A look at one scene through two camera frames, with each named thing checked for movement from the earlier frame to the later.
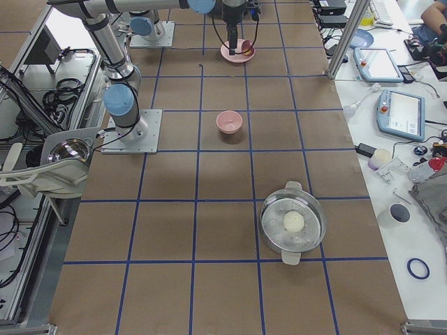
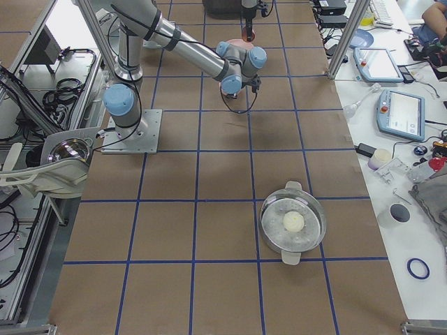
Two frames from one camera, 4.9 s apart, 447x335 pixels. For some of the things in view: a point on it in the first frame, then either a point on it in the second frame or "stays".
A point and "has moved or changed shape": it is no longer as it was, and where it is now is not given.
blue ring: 414,273 stays
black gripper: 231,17 → 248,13
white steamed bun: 293,221 stays
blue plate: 361,39 stays
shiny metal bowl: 69,147 stays
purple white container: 380,156 stays
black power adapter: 364,149 stays
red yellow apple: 247,47 has moved or changed shape
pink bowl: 229,121 → 230,95
